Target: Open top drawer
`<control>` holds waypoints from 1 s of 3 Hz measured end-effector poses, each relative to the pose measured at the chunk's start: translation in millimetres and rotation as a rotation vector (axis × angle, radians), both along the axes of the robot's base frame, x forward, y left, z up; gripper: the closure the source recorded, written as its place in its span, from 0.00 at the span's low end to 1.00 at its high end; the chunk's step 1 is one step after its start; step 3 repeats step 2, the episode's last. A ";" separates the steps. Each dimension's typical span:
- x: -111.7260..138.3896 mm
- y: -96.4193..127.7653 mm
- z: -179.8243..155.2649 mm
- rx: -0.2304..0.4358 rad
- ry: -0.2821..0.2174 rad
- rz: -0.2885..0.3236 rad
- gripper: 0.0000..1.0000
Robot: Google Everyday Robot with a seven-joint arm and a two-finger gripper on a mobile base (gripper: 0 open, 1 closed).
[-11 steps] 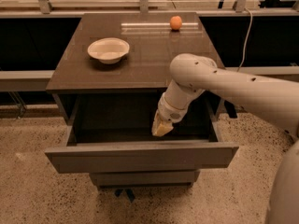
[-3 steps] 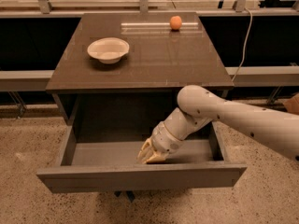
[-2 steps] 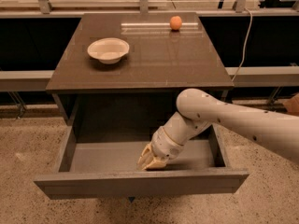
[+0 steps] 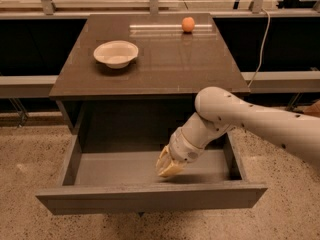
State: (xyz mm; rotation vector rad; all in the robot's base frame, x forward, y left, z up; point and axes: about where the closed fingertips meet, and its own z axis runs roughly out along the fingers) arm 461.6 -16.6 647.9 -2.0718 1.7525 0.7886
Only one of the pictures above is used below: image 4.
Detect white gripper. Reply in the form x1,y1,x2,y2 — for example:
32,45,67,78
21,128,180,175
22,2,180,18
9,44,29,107
156,127,204,177

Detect grey top drawer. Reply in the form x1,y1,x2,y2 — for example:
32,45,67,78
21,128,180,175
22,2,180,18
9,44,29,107
35,98,269,216

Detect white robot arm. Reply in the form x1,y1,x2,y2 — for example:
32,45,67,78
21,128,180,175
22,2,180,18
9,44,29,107
156,87,320,177

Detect grey drawer cabinet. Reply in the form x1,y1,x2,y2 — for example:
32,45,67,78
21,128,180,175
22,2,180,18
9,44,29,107
49,13,250,128

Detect white bowl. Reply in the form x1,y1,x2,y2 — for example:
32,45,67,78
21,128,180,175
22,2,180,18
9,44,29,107
93,41,139,69

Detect orange fruit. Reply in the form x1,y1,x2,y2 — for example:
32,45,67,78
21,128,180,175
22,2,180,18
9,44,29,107
181,17,195,33

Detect metal window railing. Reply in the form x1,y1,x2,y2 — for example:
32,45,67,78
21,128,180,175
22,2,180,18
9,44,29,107
0,0,320,20

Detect white cable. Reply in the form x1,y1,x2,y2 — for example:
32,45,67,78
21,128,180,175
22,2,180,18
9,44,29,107
247,8,272,88

